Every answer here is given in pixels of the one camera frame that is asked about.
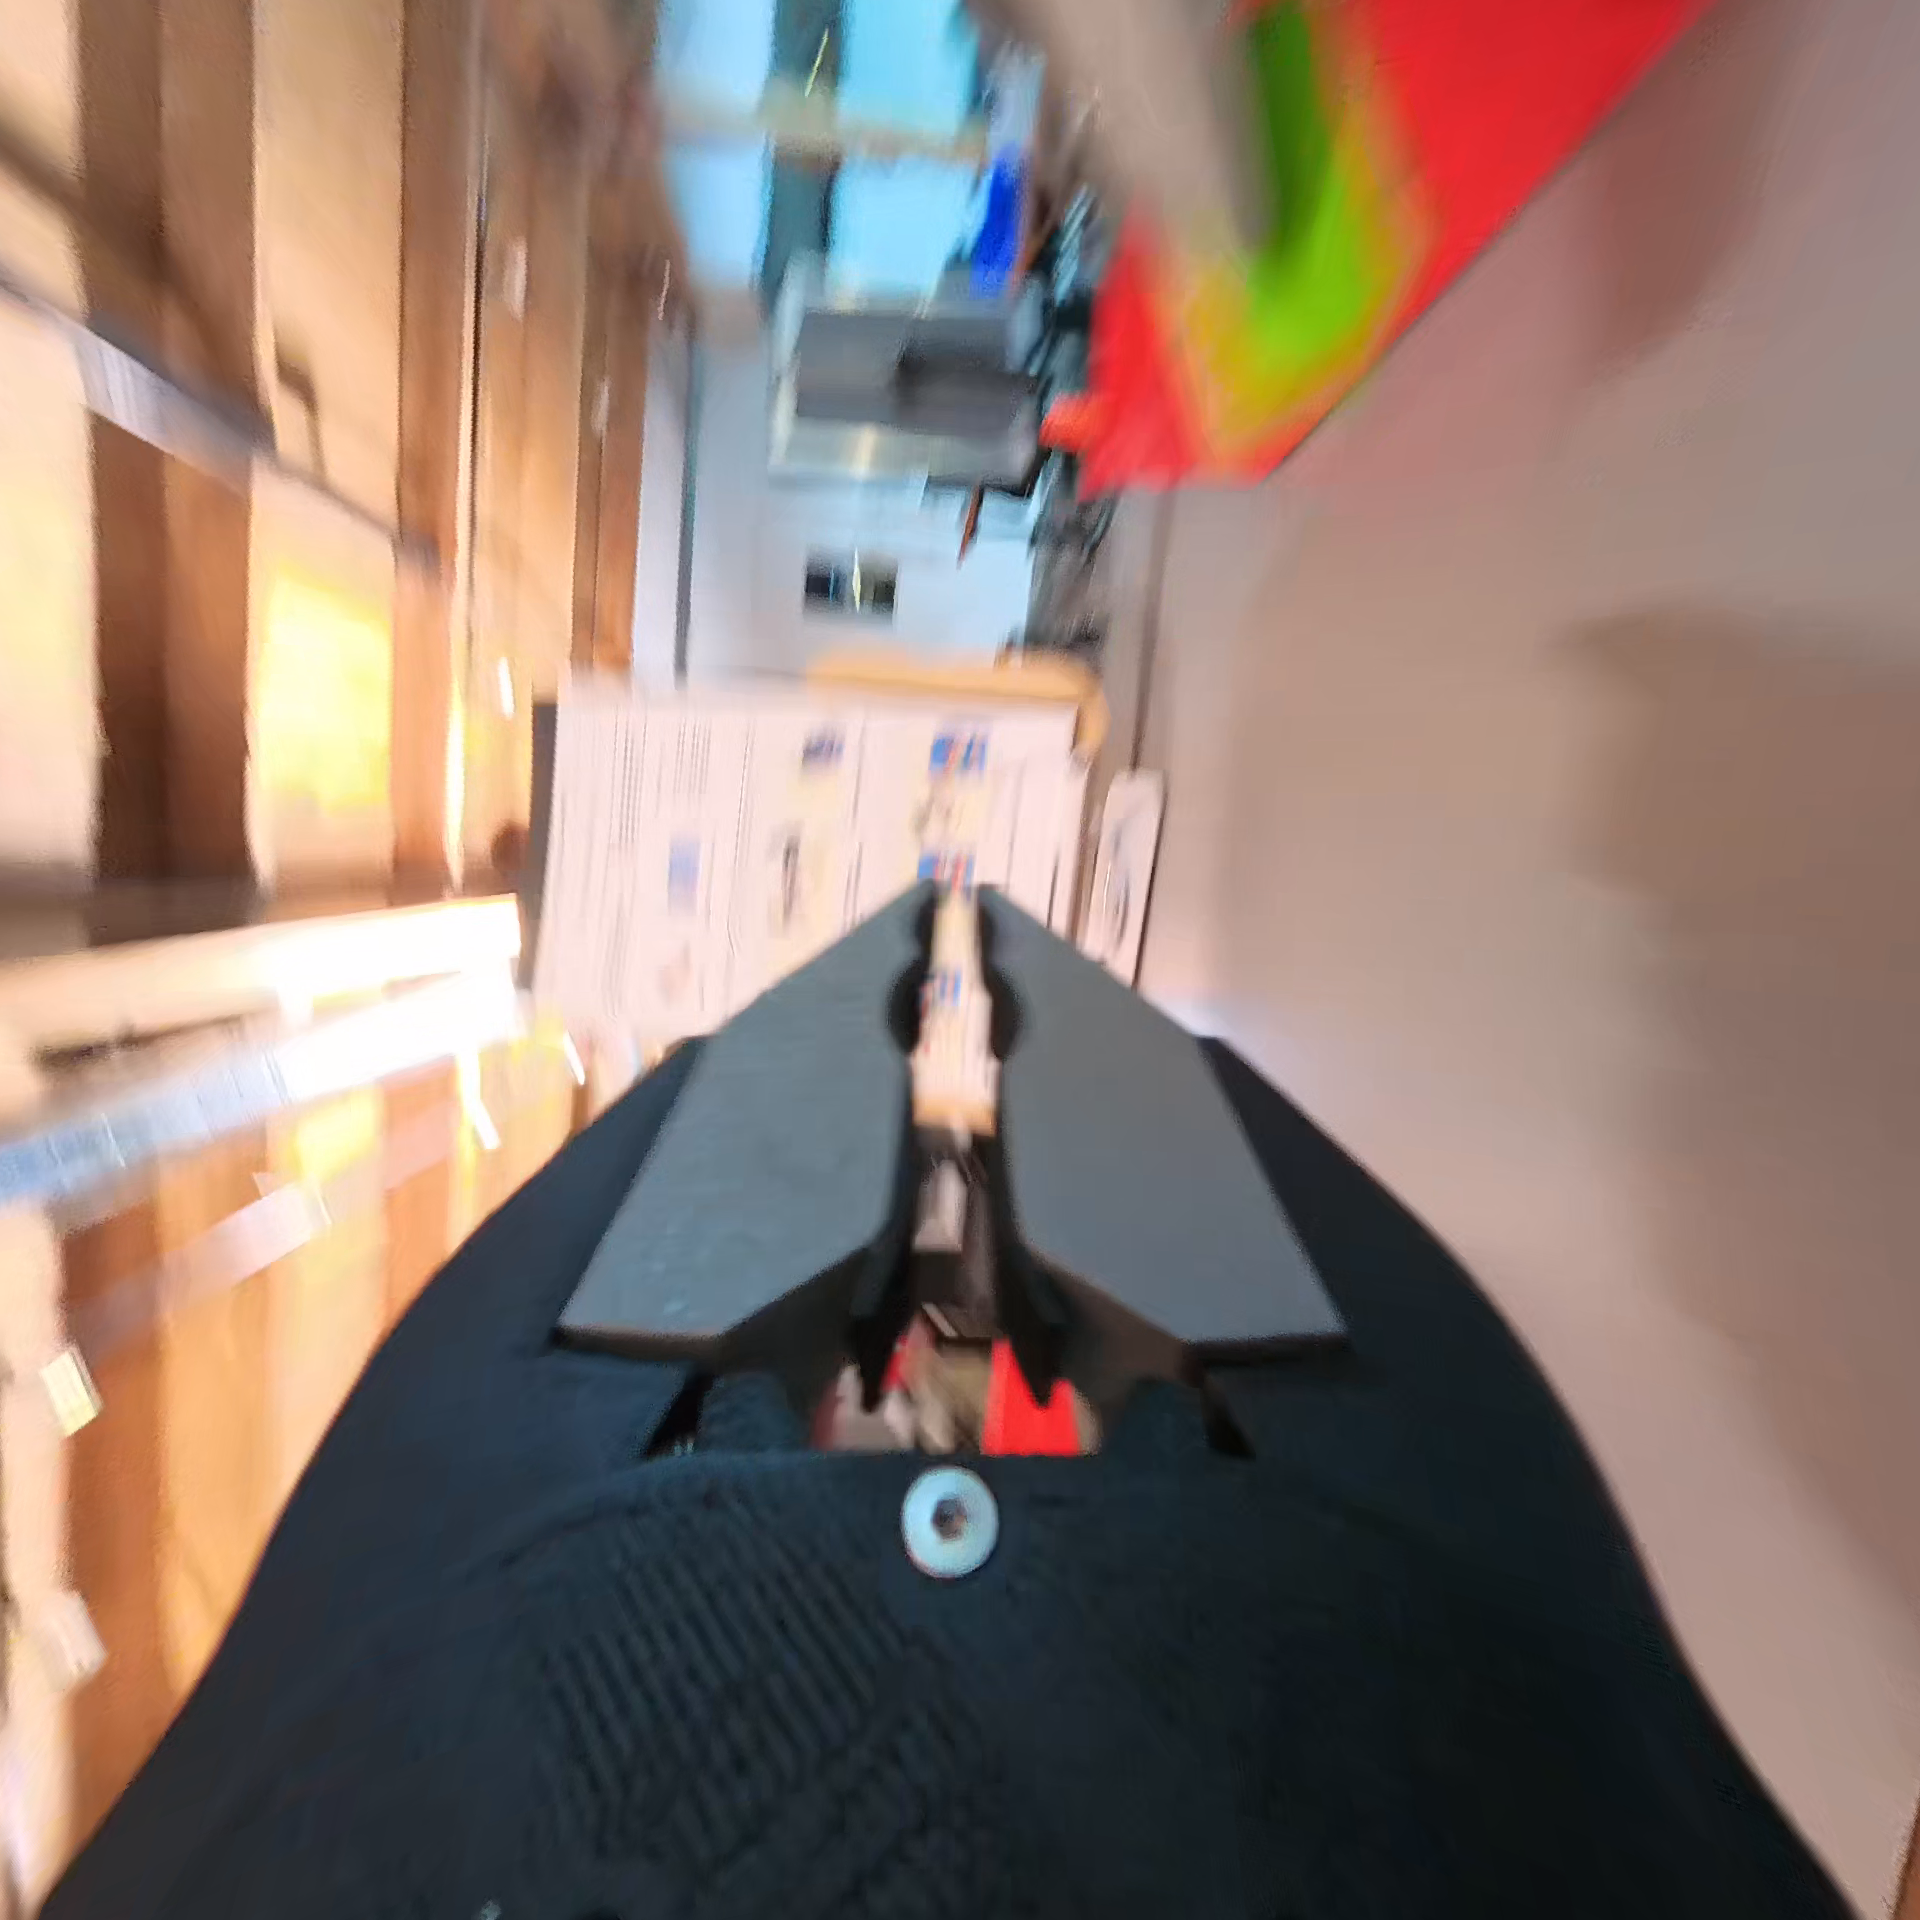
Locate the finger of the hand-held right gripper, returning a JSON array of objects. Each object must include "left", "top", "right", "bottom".
[{"left": 972, "top": 0, "right": 1280, "bottom": 260}]

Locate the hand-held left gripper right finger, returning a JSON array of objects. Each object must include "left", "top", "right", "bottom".
[{"left": 972, "top": 883, "right": 1351, "bottom": 1393}]

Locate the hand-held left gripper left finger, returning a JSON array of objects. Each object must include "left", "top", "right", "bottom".
[{"left": 553, "top": 883, "right": 941, "bottom": 1371}]

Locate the green rectangular block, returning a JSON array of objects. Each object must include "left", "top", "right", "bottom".
[{"left": 1192, "top": 0, "right": 1419, "bottom": 444}]

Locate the red round object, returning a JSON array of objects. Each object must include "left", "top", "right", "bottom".
[{"left": 981, "top": 1339, "right": 1086, "bottom": 1458}]

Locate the blue bin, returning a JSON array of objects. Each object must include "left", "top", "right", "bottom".
[{"left": 963, "top": 147, "right": 1033, "bottom": 299}]

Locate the white instruction poster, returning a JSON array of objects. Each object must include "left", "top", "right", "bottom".
[{"left": 528, "top": 672, "right": 1092, "bottom": 1057}]

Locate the red ribbed box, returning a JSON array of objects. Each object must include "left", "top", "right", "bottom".
[{"left": 1075, "top": 0, "right": 1716, "bottom": 500}]

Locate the grey framed machine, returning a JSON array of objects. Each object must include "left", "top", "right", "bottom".
[{"left": 767, "top": 297, "right": 1048, "bottom": 486}]

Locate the bright ceiling light fixture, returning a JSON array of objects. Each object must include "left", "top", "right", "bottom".
[{"left": 0, "top": 890, "right": 528, "bottom": 1060}]

